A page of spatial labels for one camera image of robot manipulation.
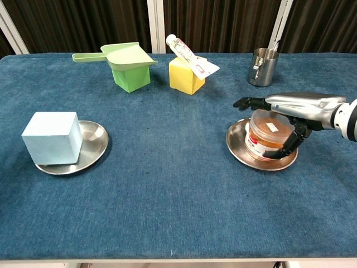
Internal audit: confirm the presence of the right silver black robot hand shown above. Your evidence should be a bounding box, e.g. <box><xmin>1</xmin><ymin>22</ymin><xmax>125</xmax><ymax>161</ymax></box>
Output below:
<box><xmin>233</xmin><ymin>92</ymin><xmax>348</xmax><ymax>160</ymax></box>

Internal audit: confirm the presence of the clear jar with orange contents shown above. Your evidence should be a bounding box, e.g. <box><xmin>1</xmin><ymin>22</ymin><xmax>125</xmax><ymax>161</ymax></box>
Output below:
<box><xmin>244</xmin><ymin>109</ymin><xmax>296</xmax><ymax>162</ymax></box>

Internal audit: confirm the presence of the light blue foam cube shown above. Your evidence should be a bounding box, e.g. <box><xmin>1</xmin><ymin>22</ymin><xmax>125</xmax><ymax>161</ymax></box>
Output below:
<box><xmin>21</xmin><ymin>111</ymin><xmax>84</xmax><ymax>166</ymax></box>

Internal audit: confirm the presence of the stainless steel cup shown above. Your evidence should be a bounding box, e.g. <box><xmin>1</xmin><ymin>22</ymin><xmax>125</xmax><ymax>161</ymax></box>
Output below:
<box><xmin>247</xmin><ymin>47</ymin><xmax>279</xmax><ymax>87</ymax></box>

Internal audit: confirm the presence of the round steel plate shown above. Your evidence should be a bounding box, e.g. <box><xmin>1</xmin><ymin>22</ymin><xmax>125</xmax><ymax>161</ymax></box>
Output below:
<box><xmin>35</xmin><ymin>120</ymin><xmax>109</xmax><ymax>176</ymax></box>
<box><xmin>225</xmin><ymin>118</ymin><xmax>298</xmax><ymax>171</ymax></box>

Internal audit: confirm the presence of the dark pleated curtain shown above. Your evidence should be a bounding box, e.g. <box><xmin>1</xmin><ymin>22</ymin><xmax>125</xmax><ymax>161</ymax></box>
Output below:
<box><xmin>0</xmin><ymin>27</ymin><xmax>15</xmax><ymax>59</ymax></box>
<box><xmin>163</xmin><ymin>0</ymin><xmax>283</xmax><ymax>54</ymax></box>
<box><xmin>280</xmin><ymin>0</ymin><xmax>357</xmax><ymax>54</ymax></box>
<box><xmin>2</xmin><ymin>0</ymin><xmax>152</xmax><ymax>54</ymax></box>

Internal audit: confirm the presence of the yellow foam cube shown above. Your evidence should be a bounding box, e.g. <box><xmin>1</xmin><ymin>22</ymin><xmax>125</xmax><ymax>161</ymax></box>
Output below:
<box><xmin>168</xmin><ymin>57</ymin><xmax>206</xmax><ymax>96</ymax></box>

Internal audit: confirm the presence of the white toothpaste tube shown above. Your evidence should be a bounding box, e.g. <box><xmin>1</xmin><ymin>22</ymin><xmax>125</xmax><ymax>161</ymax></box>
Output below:
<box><xmin>166</xmin><ymin>33</ymin><xmax>220</xmax><ymax>79</ymax></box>

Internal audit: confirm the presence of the blue velvet tablecloth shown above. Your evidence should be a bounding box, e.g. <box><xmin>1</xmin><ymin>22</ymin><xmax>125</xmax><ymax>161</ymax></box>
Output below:
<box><xmin>0</xmin><ymin>52</ymin><xmax>357</xmax><ymax>262</ymax></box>

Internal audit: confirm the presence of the green foam cube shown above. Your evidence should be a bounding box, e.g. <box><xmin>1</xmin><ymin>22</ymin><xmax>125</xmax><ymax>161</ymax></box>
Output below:
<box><xmin>110</xmin><ymin>64</ymin><xmax>151</xmax><ymax>94</ymax></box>

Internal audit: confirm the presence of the green plastic dustpan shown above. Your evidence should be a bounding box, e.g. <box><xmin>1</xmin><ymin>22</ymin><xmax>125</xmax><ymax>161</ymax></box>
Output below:
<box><xmin>71</xmin><ymin>42</ymin><xmax>158</xmax><ymax>72</ymax></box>

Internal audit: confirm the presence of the white frame post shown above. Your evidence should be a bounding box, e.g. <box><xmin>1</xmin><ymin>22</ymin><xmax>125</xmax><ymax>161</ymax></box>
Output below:
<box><xmin>269</xmin><ymin>0</ymin><xmax>293</xmax><ymax>54</ymax></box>
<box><xmin>147</xmin><ymin>0</ymin><xmax>166</xmax><ymax>54</ymax></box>
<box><xmin>0</xmin><ymin>2</ymin><xmax>30</xmax><ymax>55</ymax></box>

